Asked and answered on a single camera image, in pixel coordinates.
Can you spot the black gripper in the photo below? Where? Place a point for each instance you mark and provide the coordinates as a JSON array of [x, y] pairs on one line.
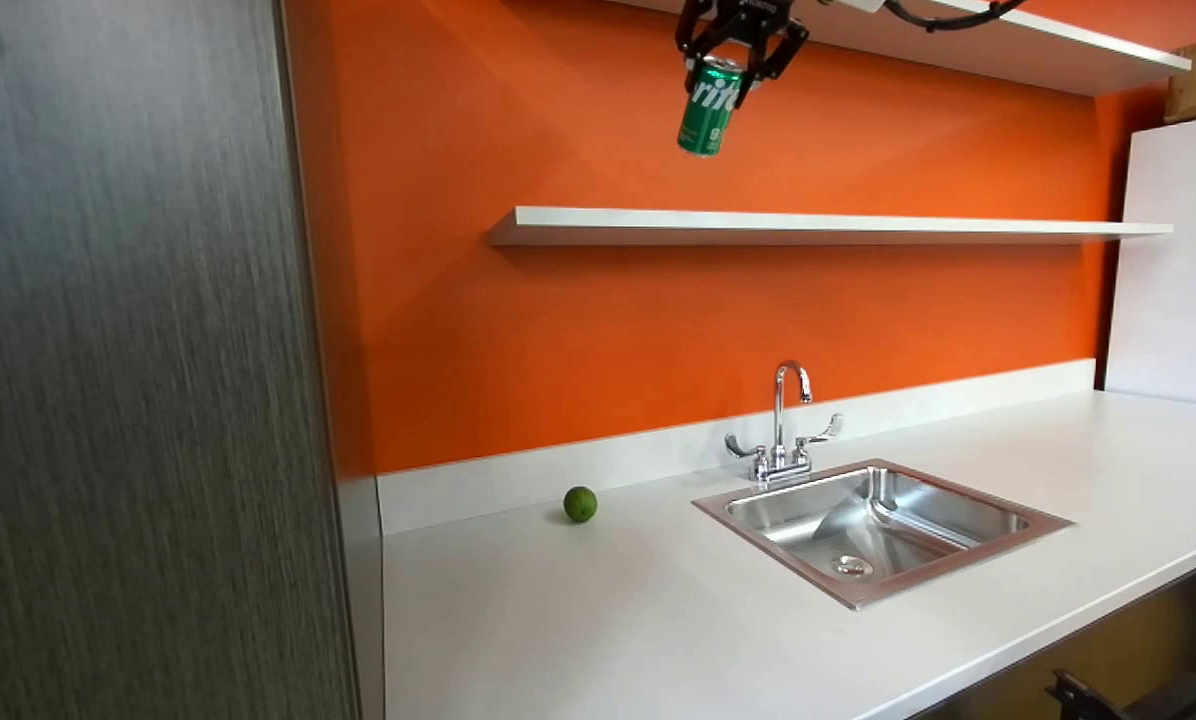
[[742, 10]]

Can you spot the green soda can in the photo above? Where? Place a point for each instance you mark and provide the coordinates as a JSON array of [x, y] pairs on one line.
[[709, 108]]

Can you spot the chrome faucet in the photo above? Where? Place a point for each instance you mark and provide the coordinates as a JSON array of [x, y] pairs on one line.
[[782, 430]]

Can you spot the green lime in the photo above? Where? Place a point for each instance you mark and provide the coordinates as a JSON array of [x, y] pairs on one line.
[[580, 507]]

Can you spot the tall white panel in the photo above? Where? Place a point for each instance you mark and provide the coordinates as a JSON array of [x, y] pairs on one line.
[[1176, 264]]

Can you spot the stainless steel sink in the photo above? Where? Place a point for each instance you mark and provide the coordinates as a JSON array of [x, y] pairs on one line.
[[951, 522]]

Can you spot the dark wood cabinet panel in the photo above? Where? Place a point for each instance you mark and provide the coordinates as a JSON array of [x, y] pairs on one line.
[[128, 363]]

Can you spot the long white wall shelf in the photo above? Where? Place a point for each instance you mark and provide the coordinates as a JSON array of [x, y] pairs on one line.
[[758, 224]]

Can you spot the white wall shelf under ceiling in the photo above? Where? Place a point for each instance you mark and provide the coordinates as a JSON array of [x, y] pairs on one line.
[[1021, 41]]

